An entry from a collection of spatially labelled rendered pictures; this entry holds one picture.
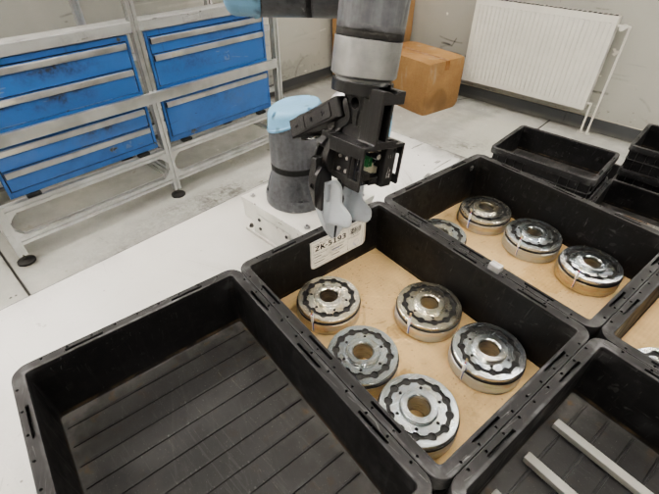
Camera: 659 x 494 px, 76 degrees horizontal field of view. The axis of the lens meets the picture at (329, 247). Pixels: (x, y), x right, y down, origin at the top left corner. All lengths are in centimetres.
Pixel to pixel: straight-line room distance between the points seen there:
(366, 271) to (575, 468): 42
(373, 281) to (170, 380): 36
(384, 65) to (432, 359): 41
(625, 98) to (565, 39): 59
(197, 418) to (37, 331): 49
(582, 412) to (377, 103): 49
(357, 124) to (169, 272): 65
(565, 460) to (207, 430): 45
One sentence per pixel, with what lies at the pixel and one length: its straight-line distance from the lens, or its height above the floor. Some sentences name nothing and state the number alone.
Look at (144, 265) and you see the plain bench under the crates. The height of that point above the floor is 70.
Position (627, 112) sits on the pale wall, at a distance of 379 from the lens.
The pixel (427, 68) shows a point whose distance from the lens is 356.
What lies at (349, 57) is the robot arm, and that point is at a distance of 48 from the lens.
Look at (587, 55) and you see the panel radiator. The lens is 365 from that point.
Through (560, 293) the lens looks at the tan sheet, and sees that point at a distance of 84.
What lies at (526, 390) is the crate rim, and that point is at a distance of 55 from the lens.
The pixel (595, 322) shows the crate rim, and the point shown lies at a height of 93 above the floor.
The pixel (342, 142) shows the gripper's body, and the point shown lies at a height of 114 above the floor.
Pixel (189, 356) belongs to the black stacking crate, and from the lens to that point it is 69.
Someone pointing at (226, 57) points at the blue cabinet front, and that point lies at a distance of 264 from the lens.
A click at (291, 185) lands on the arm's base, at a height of 87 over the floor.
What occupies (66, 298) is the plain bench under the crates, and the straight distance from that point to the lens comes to 107.
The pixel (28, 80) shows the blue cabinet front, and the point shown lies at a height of 78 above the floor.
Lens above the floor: 136
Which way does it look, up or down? 40 degrees down
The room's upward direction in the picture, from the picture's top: straight up
